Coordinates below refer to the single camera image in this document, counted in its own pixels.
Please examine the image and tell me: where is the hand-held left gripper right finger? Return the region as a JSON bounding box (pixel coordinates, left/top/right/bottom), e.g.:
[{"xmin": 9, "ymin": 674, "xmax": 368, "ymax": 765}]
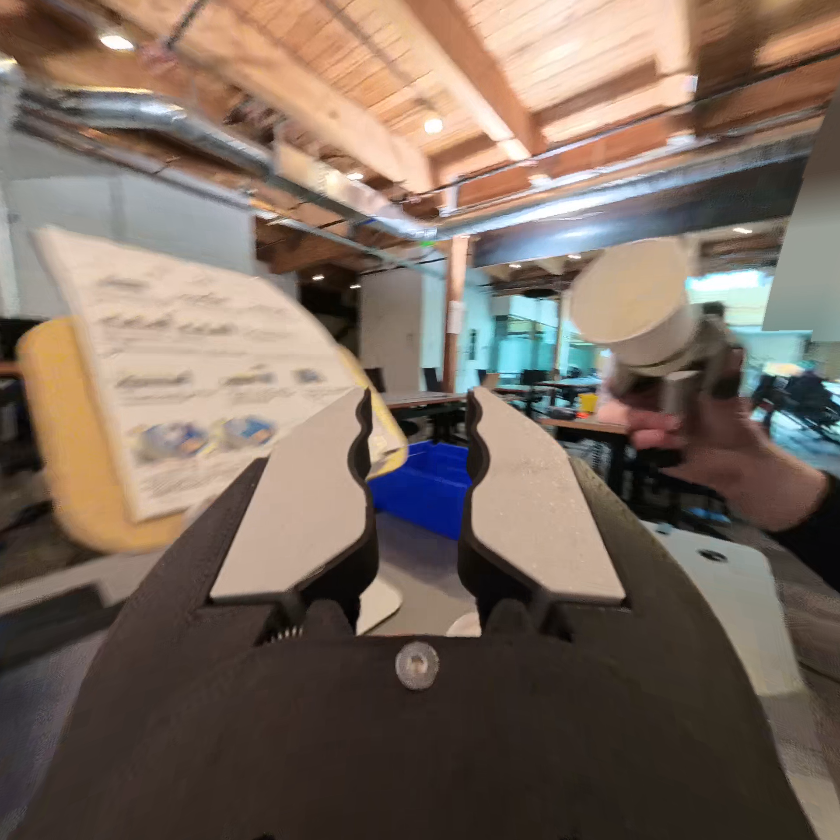
[{"xmin": 457, "ymin": 386, "xmax": 627, "ymax": 627}]

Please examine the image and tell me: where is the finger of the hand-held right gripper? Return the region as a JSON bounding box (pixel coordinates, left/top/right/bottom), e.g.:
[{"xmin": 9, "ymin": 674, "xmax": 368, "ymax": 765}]
[
  {"xmin": 607, "ymin": 360, "xmax": 664, "ymax": 398},
  {"xmin": 686, "ymin": 315, "xmax": 737, "ymax": 371}
]

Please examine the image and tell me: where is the person's right hand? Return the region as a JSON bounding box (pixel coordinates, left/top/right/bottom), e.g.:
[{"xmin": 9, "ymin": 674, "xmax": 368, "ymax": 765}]
[{"xmin": 598, "ymin": 392, "xmax": 828, "ymax": 532}]

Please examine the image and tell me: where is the person's right forearm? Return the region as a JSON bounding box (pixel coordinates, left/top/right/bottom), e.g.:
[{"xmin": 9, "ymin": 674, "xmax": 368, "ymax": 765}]
[{"xmin": 768, "ymin": 471, "xmax": 840, "ymax": 573}]

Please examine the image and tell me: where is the printed instruction sheet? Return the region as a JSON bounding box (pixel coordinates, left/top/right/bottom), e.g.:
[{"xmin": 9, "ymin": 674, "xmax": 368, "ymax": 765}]
[{"xmin": 33, "ymin": 226, "xmax": 371, "ymax": 522}]

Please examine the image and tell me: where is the white paper cup green band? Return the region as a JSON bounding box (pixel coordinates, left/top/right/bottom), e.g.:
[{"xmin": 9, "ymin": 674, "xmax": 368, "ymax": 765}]
[{"xmin": 567, "ymin": 238, "xmax": 700, "ymax": 380}]

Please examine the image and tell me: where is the silver ventilation duct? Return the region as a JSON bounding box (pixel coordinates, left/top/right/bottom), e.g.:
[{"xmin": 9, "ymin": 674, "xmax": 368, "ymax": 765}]
[{"xmin": 0, "ymin": 66, "xmax": 460, "ymax": 250}]

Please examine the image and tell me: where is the grey desk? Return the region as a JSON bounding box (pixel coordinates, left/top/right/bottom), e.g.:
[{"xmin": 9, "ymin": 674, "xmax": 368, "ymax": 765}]
[{"xmin": 0, "ymin": 512, "xmax": 809, "ymax": 840}]

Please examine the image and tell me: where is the wooden column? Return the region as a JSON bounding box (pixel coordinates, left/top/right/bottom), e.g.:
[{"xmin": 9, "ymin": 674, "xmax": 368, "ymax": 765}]
[{"xmin": 443, "ymin": 236, "xmax": 475, "ymax": 395}]

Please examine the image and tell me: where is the white document stand wooden board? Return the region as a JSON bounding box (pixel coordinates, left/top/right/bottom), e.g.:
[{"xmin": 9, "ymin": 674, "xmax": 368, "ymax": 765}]
[{"xmin": 16, "ymin": 315, "xmax": 409, "ymax": 636}]

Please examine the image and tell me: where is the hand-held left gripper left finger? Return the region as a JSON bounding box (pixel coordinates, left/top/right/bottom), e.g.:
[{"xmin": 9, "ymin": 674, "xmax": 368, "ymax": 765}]
[{"xmin": 209, "ymin": 386, "xmax": 382, "ymax": 642}]

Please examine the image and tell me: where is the deep blue plastic bin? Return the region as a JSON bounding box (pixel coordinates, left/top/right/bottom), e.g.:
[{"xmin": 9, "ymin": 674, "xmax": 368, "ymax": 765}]
[{"xmin": 366, "ymin": 440, "xmax": 473, "ymax": 542}]

